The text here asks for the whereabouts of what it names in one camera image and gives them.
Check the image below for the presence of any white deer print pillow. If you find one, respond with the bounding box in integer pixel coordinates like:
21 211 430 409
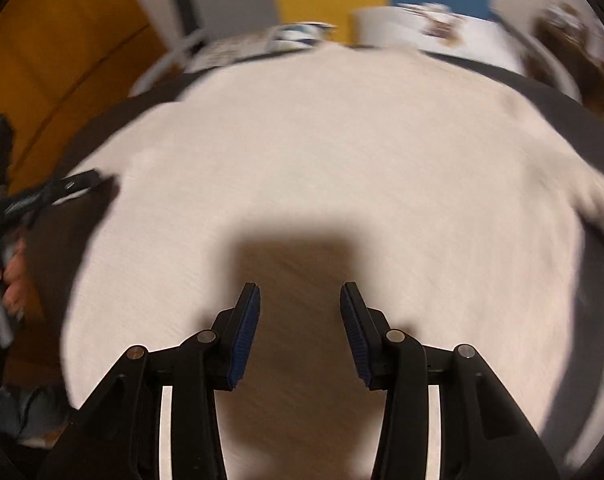
349 2 527 73

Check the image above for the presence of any orange wooden wardrobe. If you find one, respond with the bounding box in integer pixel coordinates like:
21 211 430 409
0 0 167 191

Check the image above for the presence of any brown wooden desk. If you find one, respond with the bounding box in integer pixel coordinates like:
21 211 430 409
529 2 604 126

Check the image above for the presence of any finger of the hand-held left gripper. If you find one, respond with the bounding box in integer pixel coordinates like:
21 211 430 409
19 169 104 213

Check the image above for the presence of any person's left hand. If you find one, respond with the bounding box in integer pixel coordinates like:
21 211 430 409
0 239 29 321

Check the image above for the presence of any geometric pattern pillow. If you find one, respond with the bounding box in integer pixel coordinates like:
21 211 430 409
187 21 337 73

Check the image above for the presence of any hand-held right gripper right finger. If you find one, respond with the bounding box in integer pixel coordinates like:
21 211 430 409
340 282 557 480

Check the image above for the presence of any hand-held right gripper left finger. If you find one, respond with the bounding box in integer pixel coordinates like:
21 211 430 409
37 282 261 480

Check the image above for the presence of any cream knit sweater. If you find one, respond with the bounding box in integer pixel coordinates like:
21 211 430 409
62 42 604 480

